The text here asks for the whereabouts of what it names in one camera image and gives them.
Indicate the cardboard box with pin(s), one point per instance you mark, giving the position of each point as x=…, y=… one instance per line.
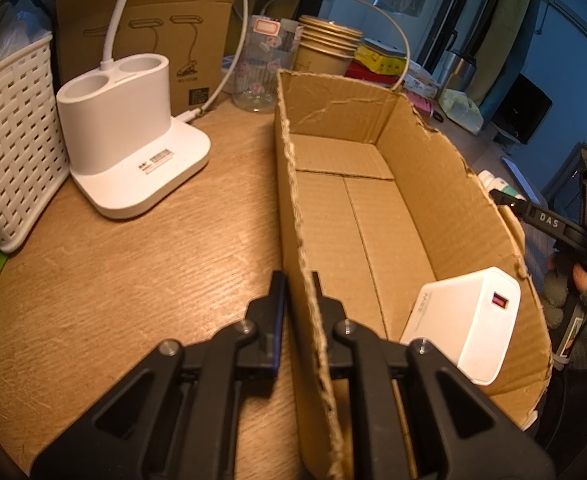
x=363, y=240

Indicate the blue white plastic bag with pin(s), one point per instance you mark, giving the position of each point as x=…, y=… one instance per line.
x=21, y=25

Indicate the white woven plastic basket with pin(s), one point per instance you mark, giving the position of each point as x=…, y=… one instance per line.
x=13, y=135

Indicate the stack of brown paper cups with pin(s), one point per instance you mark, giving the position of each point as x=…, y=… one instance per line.
x=323, y=57

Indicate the white paper boxes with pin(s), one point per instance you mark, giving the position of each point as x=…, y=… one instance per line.
x=421, y=77

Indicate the steel thermos bottle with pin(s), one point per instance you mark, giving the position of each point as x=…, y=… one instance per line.
x=458, y=72

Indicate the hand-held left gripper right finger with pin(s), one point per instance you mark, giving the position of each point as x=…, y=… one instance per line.
x=353, y=360

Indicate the white charger block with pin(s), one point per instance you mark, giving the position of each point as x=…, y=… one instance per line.
x=458, y=320

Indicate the red flat box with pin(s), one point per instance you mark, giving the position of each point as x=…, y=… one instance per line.
x=368, y=75

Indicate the red tin can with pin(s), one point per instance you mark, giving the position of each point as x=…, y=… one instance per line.
x=421, y=104

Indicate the clear cup with stickers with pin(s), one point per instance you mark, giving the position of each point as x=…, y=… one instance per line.
x=261, y=75

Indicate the small white flat box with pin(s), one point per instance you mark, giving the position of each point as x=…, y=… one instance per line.
x=383, y=46

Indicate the olive curtain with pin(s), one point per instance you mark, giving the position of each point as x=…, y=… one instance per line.
x=508, y=20

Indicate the cardboard lamp package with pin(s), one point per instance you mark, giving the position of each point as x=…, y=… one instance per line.
x=193, y=25

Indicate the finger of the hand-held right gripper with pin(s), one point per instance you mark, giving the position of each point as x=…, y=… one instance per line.
x=508, y=200

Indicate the white bottle with green label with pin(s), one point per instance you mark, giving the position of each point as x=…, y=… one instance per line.
x=493, y=182

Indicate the yellow packet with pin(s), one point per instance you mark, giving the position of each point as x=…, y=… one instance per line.
x=381, y=62

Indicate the person's right hand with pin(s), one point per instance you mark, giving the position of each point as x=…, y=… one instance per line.
x=558, y=290

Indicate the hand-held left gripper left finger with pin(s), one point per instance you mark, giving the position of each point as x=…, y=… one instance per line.
x=276, y=310

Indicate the white desk lamp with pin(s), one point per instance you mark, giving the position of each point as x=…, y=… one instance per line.
x=123, y=110

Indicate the pale yellow plastic bag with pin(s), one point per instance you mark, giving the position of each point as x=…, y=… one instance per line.
x=461, y=107

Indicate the black monitor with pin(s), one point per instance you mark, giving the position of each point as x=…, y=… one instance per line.
x=523, y=107

